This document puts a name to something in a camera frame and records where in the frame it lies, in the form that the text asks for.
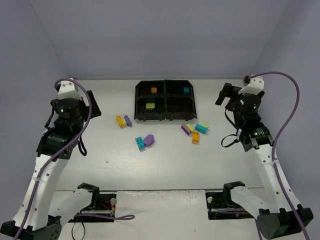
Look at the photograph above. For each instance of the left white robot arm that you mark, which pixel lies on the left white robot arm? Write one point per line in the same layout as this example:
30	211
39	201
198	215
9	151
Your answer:
34	220

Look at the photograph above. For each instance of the teal and lime lego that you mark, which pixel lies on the teal and lime lego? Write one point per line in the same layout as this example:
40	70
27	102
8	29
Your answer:
202	128

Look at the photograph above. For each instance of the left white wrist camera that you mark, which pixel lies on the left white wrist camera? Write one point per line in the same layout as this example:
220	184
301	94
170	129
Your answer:
67	89

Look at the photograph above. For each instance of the black four-compartment tray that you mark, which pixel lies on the black four-compartment tray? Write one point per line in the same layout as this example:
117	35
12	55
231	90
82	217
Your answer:
170	101

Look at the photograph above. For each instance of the orange translucent lego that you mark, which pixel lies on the orange translucent lego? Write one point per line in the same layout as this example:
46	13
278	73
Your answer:
195	137

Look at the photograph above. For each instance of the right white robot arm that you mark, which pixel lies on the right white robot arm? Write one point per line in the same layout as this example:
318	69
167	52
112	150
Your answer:
283	214

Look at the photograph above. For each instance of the teal lego in tray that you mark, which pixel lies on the teal lego in tray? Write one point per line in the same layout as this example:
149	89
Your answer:
186	90

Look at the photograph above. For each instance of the purple studded lego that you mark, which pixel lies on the purple studded lego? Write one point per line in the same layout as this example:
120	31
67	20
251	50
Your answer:
127	121

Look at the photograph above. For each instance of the purple rounded lego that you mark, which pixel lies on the purple rounded lego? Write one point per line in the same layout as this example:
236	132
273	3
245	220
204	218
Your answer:
149	140

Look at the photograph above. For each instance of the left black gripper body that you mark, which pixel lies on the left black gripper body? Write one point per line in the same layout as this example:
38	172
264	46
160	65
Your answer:
93	105

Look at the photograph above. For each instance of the orange long lego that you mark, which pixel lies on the orange long lego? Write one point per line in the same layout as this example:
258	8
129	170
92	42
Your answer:
119	121

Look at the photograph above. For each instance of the teal two-stud lego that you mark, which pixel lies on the teal two-stud lego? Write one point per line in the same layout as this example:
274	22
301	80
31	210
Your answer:
140	143

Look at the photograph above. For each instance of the purple and lime lego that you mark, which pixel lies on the purple and lime lego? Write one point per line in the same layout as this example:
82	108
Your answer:
187	128

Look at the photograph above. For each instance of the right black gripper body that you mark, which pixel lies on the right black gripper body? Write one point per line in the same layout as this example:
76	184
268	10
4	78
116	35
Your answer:
225	92

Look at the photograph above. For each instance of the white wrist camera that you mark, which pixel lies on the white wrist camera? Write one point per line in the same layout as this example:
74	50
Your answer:
252	85
67	89

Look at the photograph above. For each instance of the lime small lego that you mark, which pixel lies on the lime small lego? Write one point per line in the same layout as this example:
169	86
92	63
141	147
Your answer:
124	122

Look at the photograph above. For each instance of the lime lego in tray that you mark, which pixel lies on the lime lego in tray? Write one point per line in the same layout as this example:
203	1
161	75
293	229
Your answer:
150	106

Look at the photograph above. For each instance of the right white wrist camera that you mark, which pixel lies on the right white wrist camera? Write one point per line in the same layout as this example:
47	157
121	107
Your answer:
252	85

